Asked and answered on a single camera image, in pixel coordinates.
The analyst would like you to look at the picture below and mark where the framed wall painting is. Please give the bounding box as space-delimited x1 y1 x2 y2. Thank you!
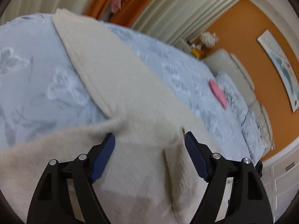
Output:
257 29 298 113

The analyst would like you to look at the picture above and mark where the grey butterfly bedspread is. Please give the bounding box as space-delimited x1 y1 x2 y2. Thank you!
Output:
1 14 250 160

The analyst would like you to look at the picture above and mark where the orange curtain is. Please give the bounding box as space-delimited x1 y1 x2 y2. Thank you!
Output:
83 0 152 27

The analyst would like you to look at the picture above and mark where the white fluffy table lamp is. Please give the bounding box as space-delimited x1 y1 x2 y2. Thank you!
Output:
199 31 219 48

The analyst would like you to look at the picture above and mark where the left nightstand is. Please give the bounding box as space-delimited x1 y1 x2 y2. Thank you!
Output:
174 38 198 58

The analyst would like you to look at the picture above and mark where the beige padded headboard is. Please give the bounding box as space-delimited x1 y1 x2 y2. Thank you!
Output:
204 49 275 155

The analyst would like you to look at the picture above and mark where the left butterfly pillow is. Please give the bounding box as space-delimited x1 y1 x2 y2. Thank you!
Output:
216 71 249 131

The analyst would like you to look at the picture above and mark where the pink folded cloth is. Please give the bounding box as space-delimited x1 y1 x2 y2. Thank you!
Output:
209 79 228 110

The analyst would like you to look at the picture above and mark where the white wardrobe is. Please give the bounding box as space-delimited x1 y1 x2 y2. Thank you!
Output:
261 139 298 221

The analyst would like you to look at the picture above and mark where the beige sweater with black hearts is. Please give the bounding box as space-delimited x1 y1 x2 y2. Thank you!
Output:
1 9 219 223

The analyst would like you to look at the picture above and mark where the cream pleated curtain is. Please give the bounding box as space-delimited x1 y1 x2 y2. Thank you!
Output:
132 0 240 45

